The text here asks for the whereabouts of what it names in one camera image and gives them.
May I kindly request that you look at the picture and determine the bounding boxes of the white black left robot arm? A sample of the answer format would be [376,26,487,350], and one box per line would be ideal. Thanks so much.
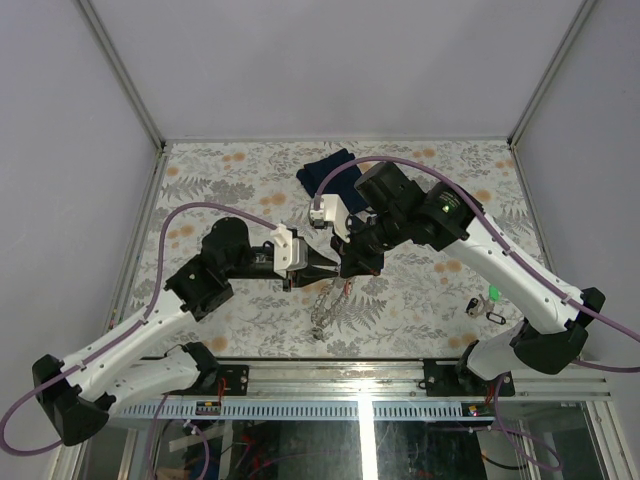
[32,217,337,446]

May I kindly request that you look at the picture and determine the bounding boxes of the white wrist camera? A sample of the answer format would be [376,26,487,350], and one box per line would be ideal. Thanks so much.
[270,223,308,278]
[308,194,350,243]

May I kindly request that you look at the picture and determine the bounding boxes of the green key tag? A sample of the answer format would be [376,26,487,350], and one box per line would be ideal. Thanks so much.
[488,285,501,303]

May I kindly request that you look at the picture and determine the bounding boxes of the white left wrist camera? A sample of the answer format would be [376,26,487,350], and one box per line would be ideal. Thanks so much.
[270,223,308,278]

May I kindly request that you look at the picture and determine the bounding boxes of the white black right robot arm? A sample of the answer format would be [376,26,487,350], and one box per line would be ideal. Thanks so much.
[309,162,605,395]

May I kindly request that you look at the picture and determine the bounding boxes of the silver key black tag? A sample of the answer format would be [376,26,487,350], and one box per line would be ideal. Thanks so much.
[465,295,494,318]

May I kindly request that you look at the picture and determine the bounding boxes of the steel disc with keyrings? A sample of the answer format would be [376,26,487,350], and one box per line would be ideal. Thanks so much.
[310,277,355,342]

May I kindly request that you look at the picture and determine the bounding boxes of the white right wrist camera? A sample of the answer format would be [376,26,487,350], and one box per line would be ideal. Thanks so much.
[308,194,350,243]

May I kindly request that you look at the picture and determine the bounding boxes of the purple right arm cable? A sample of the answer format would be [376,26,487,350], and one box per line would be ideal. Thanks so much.
[314,156,640,474]

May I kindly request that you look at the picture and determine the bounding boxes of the aluminium mounting rail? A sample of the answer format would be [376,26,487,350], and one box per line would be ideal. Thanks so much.
[219,357,613,402]

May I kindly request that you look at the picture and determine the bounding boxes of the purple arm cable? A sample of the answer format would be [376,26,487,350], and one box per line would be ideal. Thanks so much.
[0,202,279,457]
[314,156,640,474]

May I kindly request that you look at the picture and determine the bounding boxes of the dark blue folded cloth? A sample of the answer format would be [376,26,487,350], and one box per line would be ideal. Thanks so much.
[295,148,369,214]

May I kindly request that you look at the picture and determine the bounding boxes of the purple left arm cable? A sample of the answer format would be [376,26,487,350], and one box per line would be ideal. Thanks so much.
[0,202,279,457]

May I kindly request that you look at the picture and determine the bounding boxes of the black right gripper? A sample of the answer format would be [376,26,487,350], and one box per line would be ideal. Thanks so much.
[330,207,408,278]

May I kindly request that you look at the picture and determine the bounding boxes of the white slotted cable duct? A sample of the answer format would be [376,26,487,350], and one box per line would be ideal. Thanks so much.
[118,399,465,421]

